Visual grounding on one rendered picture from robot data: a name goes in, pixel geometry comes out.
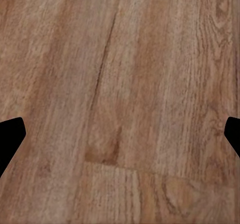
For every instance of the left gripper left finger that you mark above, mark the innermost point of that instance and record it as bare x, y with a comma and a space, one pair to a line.
12, 133

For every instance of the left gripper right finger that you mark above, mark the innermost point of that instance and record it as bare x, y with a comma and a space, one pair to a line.
232, 133

